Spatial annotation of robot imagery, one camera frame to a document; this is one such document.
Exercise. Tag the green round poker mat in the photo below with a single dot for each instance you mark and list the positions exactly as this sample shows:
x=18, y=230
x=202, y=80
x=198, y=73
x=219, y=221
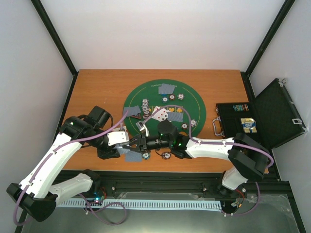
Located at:
x=192, y=105

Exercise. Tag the orange black chip stack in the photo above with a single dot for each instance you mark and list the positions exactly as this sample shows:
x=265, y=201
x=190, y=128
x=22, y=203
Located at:
x=166, y=155

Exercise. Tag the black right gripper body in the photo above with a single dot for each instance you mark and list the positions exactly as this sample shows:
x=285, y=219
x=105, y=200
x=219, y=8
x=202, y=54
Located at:
x=158, y=144

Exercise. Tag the gold blue card pack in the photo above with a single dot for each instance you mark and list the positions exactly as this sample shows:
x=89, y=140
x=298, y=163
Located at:
x=248, y=125

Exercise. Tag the spread row of chips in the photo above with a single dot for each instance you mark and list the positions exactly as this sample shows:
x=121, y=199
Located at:
x=145, y=108

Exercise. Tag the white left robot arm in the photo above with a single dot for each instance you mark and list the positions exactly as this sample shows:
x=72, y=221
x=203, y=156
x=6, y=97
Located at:
x=36, y=194

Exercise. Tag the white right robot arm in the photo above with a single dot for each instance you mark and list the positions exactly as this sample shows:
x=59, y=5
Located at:
x=249, y=158

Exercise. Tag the multicolour chips in case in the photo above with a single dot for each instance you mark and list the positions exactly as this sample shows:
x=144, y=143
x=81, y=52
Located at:
x=241, y=107

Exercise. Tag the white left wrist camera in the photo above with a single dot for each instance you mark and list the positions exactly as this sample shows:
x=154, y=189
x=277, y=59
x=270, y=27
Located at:
x=118, y=137

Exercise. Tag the blue burn card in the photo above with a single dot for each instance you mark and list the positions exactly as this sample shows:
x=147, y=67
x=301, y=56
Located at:
x=133, y=156

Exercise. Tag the black chip carrying case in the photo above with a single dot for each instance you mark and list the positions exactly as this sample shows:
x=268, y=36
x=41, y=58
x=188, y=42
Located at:
x=277, y=118

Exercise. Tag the green blue chip stack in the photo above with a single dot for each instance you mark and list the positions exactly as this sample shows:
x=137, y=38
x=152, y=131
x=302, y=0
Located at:
x=146, y=156

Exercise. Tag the black frame post left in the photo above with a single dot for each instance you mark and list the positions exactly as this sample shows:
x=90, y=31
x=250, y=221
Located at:
x=40, y=9

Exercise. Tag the face up red card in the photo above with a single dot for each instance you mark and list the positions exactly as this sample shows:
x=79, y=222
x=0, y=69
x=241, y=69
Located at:
x=161, y=115

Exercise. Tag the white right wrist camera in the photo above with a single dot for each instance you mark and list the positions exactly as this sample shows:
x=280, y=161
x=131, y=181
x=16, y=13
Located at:
x=142, y=128

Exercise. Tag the blue backed card deck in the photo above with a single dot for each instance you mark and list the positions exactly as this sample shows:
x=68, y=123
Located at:
x=121, y=150

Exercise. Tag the black frame post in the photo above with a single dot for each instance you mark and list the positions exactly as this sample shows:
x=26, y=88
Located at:
x=281, y=15
x=40, y=9

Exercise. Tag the face down card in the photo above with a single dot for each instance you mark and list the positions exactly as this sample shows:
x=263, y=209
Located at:
x=175, y=116

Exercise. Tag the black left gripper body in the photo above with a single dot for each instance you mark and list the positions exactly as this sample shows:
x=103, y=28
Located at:
x=103, y=153

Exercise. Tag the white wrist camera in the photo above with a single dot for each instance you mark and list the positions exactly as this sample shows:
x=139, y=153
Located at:
x=118, y=137
x=142, y=128

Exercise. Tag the black frame post right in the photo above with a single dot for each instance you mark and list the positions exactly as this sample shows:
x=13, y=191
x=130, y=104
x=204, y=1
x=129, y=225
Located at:
x=281, y=15

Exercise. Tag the light blue cable duct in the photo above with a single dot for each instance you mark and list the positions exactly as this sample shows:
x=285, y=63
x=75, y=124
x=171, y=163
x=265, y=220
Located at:
x=204, y=205

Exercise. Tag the black front frame rail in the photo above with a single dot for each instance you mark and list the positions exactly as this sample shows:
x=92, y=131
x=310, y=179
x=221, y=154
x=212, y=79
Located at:
x=117, y=182

